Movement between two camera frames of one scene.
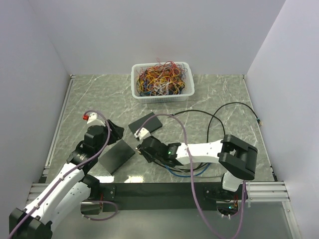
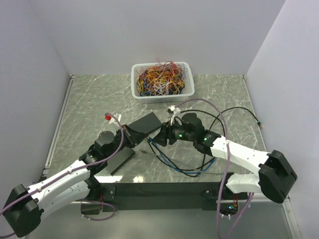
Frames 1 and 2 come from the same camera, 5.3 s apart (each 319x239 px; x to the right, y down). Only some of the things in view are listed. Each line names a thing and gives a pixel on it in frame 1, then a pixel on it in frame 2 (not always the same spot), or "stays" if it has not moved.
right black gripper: (149, 159) to (165, 133)
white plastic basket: (188, 90) stays
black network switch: (151, 125) stays
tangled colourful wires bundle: (161, 78) stays
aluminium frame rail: (37, 188) stays
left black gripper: (116, 133) to (133, 137)
